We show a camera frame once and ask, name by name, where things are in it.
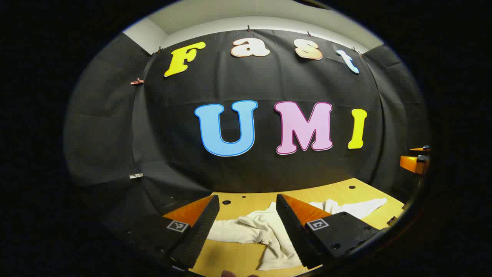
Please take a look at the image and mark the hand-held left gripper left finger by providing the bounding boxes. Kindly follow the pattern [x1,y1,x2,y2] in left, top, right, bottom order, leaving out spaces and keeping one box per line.
[115,194,220,270]

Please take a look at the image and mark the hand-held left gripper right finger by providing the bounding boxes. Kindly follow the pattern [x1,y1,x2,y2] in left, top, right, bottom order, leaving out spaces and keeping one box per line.
[276,194,382,269]

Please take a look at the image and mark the white garment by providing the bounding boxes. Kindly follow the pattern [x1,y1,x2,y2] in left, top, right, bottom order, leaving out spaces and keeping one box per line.
[208,198,388,271]

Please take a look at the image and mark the black backdrop cloth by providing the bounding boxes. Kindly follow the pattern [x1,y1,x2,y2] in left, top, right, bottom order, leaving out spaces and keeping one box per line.
[63,29,431,231]

